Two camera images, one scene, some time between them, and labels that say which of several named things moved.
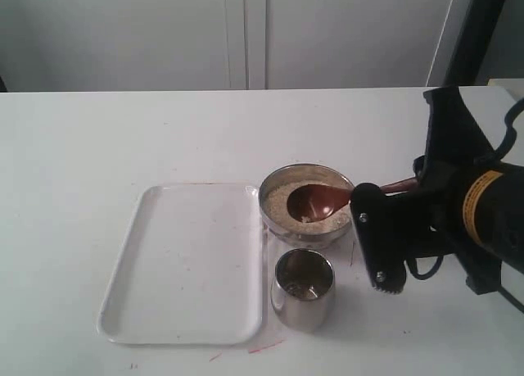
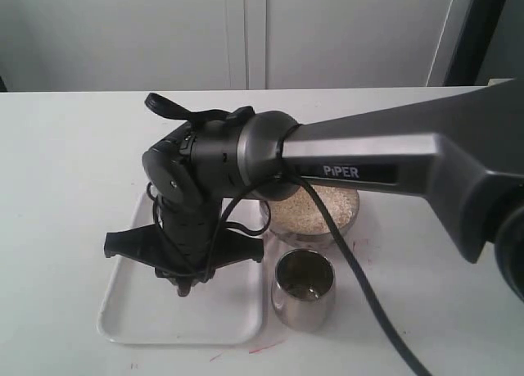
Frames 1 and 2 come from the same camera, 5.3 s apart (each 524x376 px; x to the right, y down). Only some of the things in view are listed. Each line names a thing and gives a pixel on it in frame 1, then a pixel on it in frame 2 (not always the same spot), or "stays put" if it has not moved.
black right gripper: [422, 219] → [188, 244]
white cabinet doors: [109, 37] stays put
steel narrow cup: [302, 295] stays put
